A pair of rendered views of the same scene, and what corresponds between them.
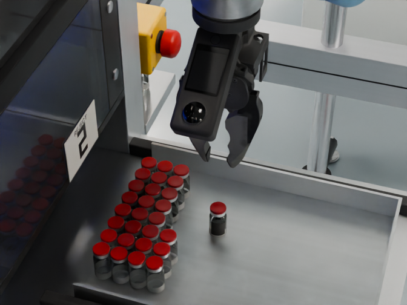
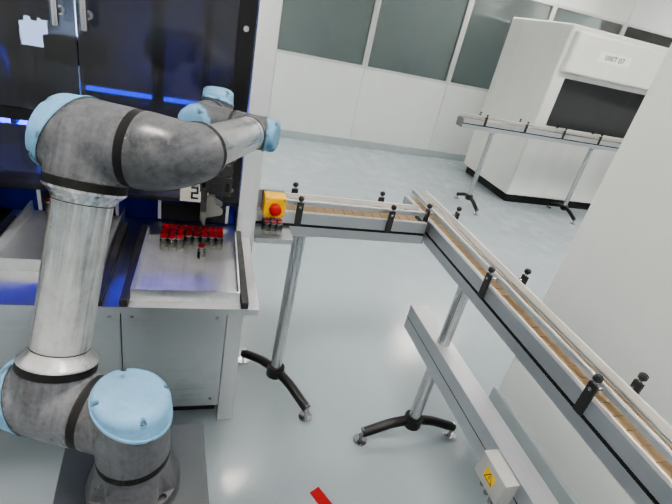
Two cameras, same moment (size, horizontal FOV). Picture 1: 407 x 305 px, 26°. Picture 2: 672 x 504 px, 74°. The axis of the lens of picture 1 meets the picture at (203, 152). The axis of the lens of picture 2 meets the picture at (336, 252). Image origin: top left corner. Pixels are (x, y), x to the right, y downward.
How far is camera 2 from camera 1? 1.21 m
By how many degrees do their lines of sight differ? 45
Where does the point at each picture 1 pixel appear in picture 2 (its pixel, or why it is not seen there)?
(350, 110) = not seen: hidden behind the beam
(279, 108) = not seen: hidden behind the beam
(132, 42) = (251, 190)
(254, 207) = (220, 265)
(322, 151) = (417, 402)
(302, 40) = (432, 332)
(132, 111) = (243, 219)
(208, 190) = (224, 254)
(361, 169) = (454, 453)
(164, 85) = (283, 238)
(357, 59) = (441, 356)
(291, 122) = not seen: hidden behind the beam
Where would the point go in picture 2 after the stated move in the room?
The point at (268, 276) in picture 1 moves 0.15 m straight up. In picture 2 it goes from (181, 272) to (183, 223)
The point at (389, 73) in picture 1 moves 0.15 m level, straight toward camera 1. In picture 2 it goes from (448, 374) to (411, 377)
